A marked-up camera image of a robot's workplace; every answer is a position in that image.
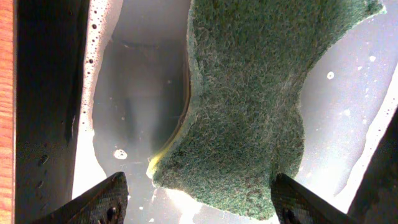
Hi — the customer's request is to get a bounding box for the green yellow sponge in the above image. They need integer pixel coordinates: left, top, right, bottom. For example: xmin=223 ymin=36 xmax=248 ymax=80
xmin=147 ymin=0 xmax=384 ymax=220

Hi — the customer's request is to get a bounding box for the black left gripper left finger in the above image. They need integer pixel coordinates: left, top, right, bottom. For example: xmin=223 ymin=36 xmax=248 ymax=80
xmin=32 ymin=172 xmax=128 ymax=224

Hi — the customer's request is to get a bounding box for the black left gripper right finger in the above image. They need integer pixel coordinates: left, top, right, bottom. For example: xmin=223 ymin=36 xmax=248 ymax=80
xmin=271 ymin=173 xmax=357 ymax=224

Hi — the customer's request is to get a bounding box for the black rectangular water tray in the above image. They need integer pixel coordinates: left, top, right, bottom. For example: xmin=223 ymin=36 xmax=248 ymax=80
xmin=14 ymin=1 xmax=397 ymax=223

